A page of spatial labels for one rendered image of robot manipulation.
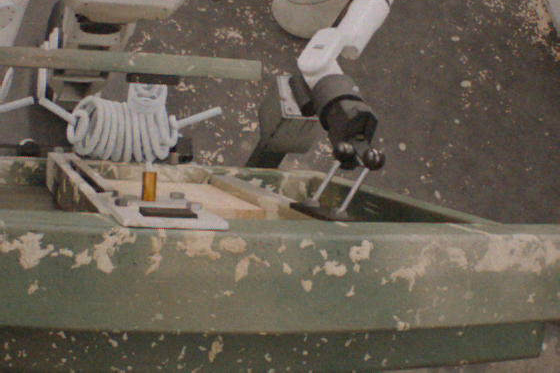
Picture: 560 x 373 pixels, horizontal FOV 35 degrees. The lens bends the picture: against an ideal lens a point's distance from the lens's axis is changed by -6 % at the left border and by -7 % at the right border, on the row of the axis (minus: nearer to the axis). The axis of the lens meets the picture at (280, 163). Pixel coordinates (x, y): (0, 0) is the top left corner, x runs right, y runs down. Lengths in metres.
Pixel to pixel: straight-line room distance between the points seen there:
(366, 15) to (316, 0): 1.59
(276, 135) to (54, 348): 1.30
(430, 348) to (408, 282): 0.29
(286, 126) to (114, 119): 1.31
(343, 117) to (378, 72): 2.04
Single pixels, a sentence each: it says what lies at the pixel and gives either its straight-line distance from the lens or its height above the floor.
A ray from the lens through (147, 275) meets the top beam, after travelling 0.85.
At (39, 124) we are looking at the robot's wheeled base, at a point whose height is 0.17.
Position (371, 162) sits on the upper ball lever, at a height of 1.54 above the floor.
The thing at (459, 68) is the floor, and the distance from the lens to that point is 3.84.
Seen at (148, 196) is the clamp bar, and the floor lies 1.82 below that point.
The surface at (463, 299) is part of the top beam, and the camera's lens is 0.98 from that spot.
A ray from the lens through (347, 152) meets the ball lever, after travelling 1.56.
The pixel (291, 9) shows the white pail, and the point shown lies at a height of 0.12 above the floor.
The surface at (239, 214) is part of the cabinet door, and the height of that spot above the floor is 1.22.
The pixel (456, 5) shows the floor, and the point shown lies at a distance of 4.07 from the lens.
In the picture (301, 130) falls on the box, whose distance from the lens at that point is 2.26.
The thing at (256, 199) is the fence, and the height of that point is 1.19.
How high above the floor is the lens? 2.69
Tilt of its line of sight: 56 degrees down
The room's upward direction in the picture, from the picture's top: 33 degrees clockwise
